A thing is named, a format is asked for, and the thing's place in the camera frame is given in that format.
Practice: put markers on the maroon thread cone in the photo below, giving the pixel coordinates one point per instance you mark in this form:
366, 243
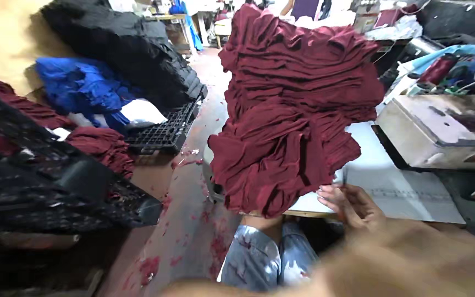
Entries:
438, 70

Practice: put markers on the pile of blue garments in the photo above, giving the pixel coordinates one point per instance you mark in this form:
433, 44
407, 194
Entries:
83, 84

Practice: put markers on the grey plastic stool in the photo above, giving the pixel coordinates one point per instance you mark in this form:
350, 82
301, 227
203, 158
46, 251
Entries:
210, 177

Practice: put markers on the white sewing table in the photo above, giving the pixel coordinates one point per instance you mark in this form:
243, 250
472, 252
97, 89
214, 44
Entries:
379, 161

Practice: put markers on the blue hanging cloth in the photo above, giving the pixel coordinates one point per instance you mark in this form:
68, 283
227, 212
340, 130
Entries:
194, 33

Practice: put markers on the large pile of maroon garments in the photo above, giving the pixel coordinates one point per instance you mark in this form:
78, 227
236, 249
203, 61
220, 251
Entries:
295, 107

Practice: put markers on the pile of black fabric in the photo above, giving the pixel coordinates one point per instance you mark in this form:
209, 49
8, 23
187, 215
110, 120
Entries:
126, 53

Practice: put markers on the person's right hand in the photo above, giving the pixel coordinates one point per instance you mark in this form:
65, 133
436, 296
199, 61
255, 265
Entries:
365, 212

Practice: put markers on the white sewing machine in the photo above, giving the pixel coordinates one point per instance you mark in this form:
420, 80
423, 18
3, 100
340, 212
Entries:
410, 128

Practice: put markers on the person's legs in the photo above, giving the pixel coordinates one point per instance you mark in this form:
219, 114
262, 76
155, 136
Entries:
254, 260

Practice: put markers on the black speckled plastic pallet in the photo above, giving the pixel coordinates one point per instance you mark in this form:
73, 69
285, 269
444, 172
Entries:
23, 173

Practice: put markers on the wooden table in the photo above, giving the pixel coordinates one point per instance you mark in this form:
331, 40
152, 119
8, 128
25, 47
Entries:
167, 17

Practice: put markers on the beige machine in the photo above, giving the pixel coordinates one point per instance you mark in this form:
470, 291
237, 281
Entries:
366, 18

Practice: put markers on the person's right forearm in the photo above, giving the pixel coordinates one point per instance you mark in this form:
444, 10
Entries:
464, 244

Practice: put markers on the white plastic bag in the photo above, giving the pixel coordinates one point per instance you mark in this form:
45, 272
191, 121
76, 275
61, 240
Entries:
143, 113

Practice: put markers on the heap of maroon cloth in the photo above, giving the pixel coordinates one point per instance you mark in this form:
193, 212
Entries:
97, 144

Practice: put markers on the thread snips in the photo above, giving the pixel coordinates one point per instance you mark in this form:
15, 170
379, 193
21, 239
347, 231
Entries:
343, 210

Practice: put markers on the person's right fingers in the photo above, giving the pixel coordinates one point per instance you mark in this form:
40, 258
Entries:
331, 197

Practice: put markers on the white cloth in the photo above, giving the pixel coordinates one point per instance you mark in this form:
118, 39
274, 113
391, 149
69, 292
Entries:
402, 29

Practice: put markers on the person's left forearm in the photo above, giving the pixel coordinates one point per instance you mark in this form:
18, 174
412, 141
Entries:
386, 272

